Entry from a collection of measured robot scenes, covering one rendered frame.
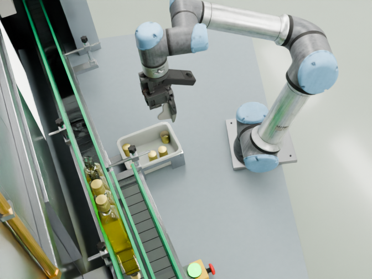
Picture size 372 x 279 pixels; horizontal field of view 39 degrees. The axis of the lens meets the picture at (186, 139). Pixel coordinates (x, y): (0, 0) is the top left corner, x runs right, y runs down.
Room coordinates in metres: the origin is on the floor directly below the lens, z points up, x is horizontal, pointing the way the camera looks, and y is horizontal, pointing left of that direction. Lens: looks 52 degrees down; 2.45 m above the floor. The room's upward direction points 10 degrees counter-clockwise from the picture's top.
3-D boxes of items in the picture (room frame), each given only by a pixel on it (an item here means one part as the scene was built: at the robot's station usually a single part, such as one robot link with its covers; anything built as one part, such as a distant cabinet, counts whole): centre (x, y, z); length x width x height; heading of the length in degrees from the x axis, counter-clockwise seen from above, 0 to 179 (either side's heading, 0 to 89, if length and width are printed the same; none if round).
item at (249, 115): (1.20, -0.25, 0.93); 0.13 x 0.12 x 0.14; 178
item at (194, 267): (0.72, 0.04, 0.84); 0.04 x 0.04 x 0.03
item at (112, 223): (0.84, 0.27, 0.99); 0.06 x 0.06 x 0.21; 14
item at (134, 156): (1.12, 0.21, 0.95); 0.17 x 0.03 x 0.12; 104
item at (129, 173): (1.11, 0.23, 0.85); 0.09 x 0.04 x 0.07; 104
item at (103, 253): (0.77, 0.33, 0.94); 0.07 x 0.04 x 0.13; 104
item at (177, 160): (1.25, 0.17, 0.79); 0.27 x 0.17 x 0.08; 104
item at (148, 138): (1.25, 0.15, 0.80); 0.22 x 0.17 x 0.09; 104
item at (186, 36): (1.11, -0.05, 1.48); 0.11 x 0.11 x 0.08; 88
